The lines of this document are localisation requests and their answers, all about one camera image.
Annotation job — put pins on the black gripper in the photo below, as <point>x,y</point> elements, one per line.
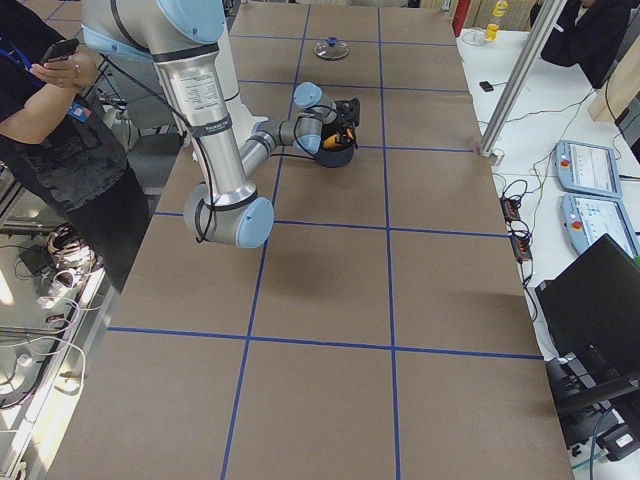
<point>333,130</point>

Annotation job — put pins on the yellow toy corn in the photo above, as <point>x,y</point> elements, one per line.
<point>339,141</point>

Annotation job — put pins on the glass lid blue knob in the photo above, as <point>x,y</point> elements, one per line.
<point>331,49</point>

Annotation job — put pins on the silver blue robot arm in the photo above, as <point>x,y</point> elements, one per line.
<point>187,42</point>

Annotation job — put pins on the dark blue pot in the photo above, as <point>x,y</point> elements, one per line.
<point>335,159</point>

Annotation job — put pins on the person's hand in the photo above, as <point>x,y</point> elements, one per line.
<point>78,71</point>

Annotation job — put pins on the small black square sensor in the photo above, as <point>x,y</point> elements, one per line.
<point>486,86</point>

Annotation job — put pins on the yellow cup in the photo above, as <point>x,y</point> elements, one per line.
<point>491,32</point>

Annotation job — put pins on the far teach pendant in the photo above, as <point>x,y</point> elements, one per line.
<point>587,169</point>

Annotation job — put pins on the teach pendant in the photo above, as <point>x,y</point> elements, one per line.
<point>586,218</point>
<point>587,169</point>

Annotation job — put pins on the near teach pendant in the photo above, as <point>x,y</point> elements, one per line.
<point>586,218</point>

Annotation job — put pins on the black smartphone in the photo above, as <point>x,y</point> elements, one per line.
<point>60,50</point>

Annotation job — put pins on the person in dark clothes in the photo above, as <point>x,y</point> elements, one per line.
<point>60,151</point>

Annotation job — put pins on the black laptop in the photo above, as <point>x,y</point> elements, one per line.
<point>595,301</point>

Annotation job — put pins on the aluminium frame post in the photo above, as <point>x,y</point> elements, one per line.
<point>536,40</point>

